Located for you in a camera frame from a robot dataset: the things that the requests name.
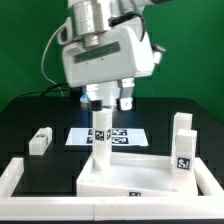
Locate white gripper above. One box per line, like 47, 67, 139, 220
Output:
62, 25, 154, 111

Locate white desk top panel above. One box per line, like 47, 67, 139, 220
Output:
75, 151, 199, 198

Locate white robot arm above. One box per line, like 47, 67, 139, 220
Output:
57, 0, 170, 111

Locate marker tag base plate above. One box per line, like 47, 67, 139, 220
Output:
65, 128, 148, 147

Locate black cables on table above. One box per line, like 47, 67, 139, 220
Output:
6, 81, 83, 104

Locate grey camera cable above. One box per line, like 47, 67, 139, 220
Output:
40, 24, 69, 88

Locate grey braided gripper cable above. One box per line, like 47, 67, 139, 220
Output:
108, 0, 151, 43

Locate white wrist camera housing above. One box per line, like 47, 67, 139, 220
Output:
57, 17, 77, 45

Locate white U-shaped fence frame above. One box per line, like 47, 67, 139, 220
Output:
0, 158, 224, 221

